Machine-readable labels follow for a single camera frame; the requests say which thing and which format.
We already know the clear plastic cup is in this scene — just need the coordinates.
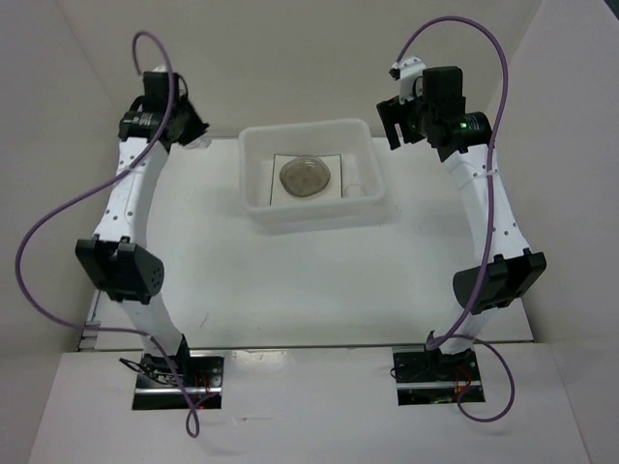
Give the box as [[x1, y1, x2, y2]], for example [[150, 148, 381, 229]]
[[185, 135, 212, 150], [343, 184, 368, 198]]

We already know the clear glass dish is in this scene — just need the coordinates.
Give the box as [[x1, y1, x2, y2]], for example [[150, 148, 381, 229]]
[[280, 156, 331, 198]]

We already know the white plastic bin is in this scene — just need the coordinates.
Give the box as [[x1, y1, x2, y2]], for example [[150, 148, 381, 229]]
[[238, 119, 386, 233]]

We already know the square white plate black rim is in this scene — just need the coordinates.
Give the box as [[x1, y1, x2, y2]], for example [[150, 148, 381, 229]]
[[268, 154, 343, 207]]

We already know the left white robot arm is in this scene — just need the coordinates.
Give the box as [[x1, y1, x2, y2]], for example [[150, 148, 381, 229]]
[[75, 67, 208, 387]]

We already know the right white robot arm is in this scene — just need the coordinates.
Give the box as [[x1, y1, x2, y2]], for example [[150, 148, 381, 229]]
[[377, 58, 546, 380]]

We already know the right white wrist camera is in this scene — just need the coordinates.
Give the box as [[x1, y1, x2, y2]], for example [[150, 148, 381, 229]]
[[389, 55, 427, 104]]

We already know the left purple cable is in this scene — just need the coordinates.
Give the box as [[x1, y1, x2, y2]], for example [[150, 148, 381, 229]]
[[15, 31, 219, 439]]

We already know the aluminium rail left edge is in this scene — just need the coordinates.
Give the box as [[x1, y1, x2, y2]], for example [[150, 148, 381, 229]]
[[77, 290, 102, 352]]

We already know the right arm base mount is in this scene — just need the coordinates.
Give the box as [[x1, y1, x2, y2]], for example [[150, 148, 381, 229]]
[[390, 345, 486, 406]]

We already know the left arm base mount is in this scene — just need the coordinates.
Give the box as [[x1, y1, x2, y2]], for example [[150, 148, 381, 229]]
[[123, 355, 224, 411]]

